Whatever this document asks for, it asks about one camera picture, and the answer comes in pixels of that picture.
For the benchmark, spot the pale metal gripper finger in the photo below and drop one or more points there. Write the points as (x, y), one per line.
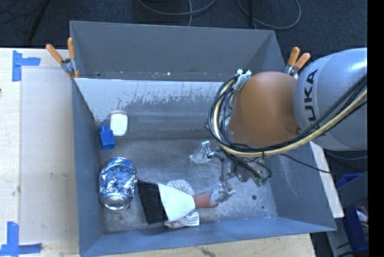
(205, 149)
(223, 193)

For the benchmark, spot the striped white cloth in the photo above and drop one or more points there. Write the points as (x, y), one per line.
(183, 186)

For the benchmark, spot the black and white hand brush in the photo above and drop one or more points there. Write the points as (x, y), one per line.
(177, 203)

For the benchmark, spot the small white container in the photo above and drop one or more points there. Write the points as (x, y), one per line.
(118, 123)

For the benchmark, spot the crushed silver can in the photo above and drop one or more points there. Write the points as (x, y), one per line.
(117, 182)

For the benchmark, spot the blue block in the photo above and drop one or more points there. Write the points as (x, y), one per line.
(106, 138)

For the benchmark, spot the grey metal bin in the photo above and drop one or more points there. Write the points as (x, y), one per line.
(168, 54)

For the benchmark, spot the pale wood board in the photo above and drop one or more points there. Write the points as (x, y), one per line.
(48, 144)

